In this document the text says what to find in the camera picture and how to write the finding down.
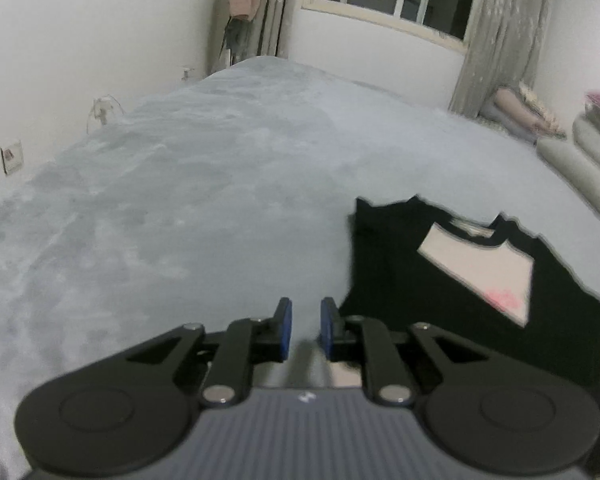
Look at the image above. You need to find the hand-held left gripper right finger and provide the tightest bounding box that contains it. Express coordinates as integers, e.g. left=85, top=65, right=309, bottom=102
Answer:
left=320, top=297, right=501, bottom=407

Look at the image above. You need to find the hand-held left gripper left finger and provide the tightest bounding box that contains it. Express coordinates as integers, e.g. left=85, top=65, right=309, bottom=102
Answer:
left=112, top=297, right=294, bottom=407

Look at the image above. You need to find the beige t-shirt with black sleeves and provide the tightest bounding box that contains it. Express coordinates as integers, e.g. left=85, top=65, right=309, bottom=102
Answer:
left=337, top=195, right=600, bottom=396

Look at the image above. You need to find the lilac folded blanket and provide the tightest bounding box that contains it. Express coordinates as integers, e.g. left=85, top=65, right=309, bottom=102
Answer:
left=480, top=105, right=538, bottom=143

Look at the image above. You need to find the white charger with cable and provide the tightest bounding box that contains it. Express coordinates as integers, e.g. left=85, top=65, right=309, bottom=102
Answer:
left=86, top=94, right=126, bottom=135

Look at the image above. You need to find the grey hanging garment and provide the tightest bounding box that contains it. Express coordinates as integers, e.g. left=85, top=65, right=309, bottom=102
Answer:
left=222, top=16, right=256, bottom=68

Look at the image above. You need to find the white wall socket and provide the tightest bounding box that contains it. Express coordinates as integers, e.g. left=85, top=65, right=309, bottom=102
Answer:
left=0, top=141, right=25, bottom=176

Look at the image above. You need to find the grey-blue bed blanket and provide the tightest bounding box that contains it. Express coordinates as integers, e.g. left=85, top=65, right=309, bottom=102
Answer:
left=0, top=55, right=600, bottom=480

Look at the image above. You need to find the grey patterned curtain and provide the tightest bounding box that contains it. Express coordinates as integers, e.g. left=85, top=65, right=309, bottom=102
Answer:
left=252, top=0, right=301, bottom=61
left=447, top=0, right=556, bottom=118

